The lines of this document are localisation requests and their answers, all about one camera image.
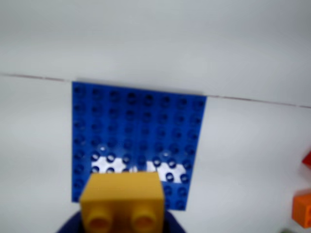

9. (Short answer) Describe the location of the wide blue gripper finger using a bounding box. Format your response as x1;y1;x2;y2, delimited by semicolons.
55;210;188;233

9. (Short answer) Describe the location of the yellow 2x2 toy block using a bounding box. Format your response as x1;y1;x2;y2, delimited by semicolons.
79;171;166;233

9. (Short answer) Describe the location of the orange 2x4 toy block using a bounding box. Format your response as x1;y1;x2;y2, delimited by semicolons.
292;189;311;229

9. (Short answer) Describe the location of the red 2x2 toy block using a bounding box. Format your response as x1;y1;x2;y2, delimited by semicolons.
302;150;311;168

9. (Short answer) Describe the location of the blue 8x8 studded baseplate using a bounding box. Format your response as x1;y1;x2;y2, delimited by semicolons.
71;81;207;211

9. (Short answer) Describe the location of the white foam board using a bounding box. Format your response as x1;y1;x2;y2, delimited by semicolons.
0;0;311;109
0;74;311;233

